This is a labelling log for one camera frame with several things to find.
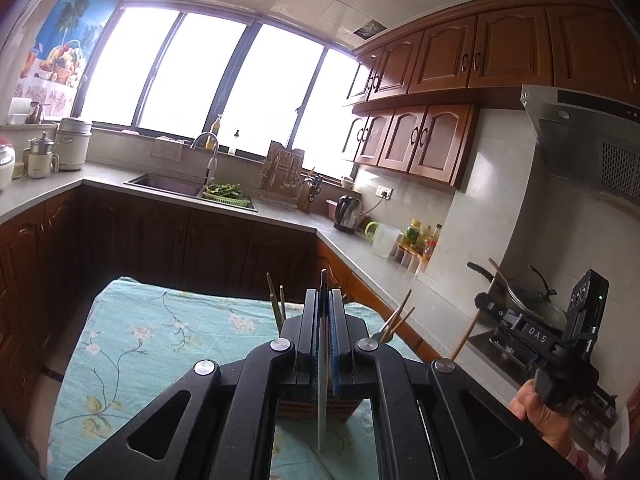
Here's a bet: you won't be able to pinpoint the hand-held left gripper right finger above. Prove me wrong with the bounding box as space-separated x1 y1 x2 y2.
327 287 586 480

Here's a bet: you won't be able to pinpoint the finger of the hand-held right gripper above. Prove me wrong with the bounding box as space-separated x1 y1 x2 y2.
474 292 521 322

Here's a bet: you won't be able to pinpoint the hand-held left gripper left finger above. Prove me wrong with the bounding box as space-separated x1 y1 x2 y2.
65 287 321 480

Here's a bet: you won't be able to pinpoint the dark fork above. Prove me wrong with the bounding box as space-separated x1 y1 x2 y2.
316 269 331 456

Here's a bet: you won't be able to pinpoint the wooden utensil holder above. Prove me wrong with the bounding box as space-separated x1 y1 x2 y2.
272 395 363 426

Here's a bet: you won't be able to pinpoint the person's right hand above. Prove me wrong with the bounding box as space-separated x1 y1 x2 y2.
509 380 576 457

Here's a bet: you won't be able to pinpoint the black wok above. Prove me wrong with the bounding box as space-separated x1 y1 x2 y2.
467 260 571 331

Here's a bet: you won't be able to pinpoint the gas stove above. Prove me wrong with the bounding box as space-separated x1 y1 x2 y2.
467 330 621 441

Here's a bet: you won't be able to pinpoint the row of condiment bottles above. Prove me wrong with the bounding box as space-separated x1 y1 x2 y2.
392 218 443 275

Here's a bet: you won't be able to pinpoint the black electric kettle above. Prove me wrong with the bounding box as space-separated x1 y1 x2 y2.
332 194 363 233

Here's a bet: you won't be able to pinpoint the knife block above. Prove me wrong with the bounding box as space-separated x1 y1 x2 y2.
297 166 325 213

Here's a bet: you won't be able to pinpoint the teal floral tablecloth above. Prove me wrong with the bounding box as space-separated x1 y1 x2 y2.
47 276 421 480

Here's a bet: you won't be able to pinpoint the green vegetable basket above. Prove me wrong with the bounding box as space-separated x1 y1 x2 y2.
202 182 253 207

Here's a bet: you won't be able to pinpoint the dish rack with boards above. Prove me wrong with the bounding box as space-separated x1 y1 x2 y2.
259 141 307 208

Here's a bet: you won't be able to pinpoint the steel range hood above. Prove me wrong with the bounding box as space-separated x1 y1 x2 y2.
520 84 640 201

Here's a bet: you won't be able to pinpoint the kitchen faucet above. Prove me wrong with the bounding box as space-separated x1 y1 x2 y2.
190 132 219 186

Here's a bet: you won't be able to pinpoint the steel sink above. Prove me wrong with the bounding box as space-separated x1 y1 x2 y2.
124 173 258 212

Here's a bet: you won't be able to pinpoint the dish cloth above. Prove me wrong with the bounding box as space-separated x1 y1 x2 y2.
150 136 185 163

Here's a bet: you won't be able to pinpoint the brown upper cabinets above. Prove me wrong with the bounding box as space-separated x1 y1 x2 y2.
342 5 640 190

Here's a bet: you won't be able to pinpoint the kitchen window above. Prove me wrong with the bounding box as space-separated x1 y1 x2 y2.
77 2 373 181

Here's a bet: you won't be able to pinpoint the white rice cooker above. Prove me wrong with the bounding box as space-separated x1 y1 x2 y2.
54 117 93 172

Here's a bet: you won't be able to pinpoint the small electric health pot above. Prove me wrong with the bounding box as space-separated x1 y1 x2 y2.
22 131 60 179

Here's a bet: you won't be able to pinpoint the white pot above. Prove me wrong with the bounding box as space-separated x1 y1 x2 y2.
0 137 17 191

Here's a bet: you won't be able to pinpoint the plastic jug green handle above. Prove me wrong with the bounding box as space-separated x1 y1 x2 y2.
365 221 404 259

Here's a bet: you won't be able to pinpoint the fruit and palm wall poster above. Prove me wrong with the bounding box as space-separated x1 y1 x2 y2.
15 0 123 121

